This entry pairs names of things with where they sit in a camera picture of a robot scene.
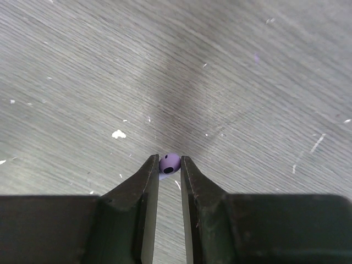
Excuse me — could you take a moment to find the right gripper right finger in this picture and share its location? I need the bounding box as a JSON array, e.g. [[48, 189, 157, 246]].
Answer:
[[181, 156, 351, 263]]

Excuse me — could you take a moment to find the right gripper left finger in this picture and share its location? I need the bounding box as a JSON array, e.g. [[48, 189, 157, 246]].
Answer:
[[1, 155, 159, 263]]

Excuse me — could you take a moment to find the purple earbud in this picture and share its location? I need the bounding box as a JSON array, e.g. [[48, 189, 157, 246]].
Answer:
[[159, 153, 181, 180]]

